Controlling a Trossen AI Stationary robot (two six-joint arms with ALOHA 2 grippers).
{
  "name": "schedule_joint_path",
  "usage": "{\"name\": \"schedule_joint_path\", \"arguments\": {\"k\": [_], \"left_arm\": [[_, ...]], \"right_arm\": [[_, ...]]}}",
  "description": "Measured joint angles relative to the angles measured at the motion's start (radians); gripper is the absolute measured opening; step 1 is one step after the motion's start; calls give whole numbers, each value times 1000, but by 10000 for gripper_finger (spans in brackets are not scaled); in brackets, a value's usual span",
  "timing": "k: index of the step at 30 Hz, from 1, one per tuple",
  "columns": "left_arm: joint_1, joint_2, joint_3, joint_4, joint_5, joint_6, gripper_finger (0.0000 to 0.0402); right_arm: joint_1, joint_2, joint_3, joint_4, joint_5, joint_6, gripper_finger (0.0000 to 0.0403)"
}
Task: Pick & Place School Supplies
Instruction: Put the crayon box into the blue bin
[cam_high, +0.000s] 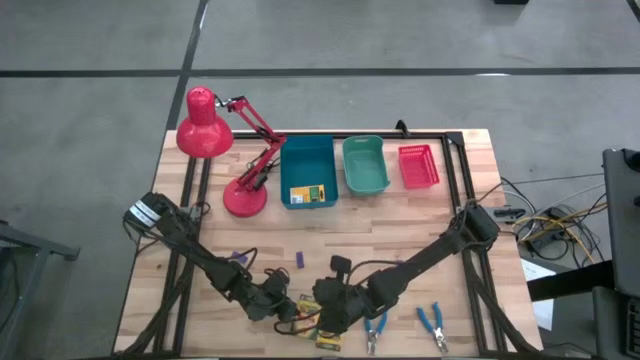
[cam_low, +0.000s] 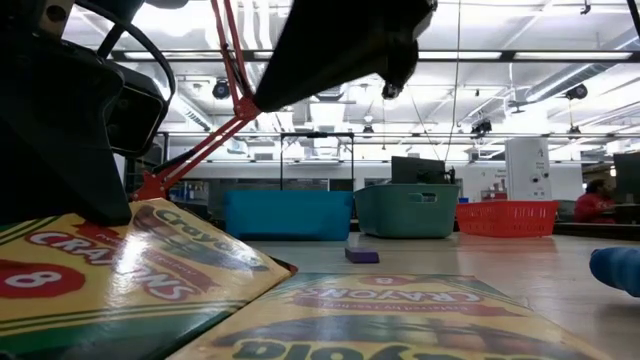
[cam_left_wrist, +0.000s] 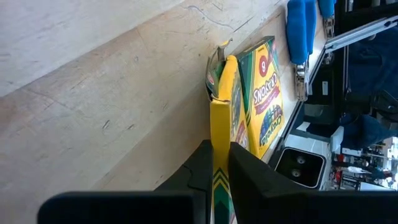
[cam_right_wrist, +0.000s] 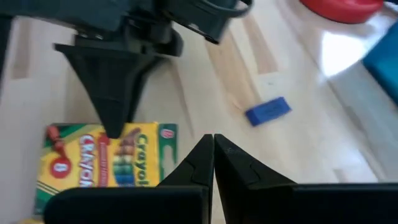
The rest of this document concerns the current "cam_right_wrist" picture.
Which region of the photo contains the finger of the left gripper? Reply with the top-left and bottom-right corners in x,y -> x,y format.
54,43 -> 165,139

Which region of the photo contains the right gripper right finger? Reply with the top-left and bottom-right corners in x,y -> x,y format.
214,133 -> 398,224

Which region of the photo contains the blue plastic bin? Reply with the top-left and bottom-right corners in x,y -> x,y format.
361,21 -> 398,106

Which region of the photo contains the yellow green crayon box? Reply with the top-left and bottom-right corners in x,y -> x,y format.
34,123 -> 178,215

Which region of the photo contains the purple rectangular eraser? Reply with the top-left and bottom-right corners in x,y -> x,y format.
244,96 -> 292,127

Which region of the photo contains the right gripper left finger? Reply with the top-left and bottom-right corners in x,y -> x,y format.
44,133 -> 215,224

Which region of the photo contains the red desk lamp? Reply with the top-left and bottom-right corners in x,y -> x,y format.
299,0 -> 386,24

